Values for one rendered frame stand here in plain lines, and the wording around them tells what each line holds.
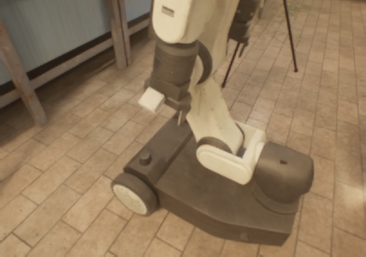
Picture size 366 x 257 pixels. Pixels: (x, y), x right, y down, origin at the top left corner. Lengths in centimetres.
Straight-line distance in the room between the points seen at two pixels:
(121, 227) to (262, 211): 54
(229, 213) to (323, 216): 47
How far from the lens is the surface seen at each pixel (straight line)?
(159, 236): 102
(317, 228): 118
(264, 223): 90
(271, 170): 83
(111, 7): 175
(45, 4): 149
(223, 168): 85
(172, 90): 53
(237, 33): 90
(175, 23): 42
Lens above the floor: 94
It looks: 41 degrees down
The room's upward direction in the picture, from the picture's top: 2 degrees clockwise
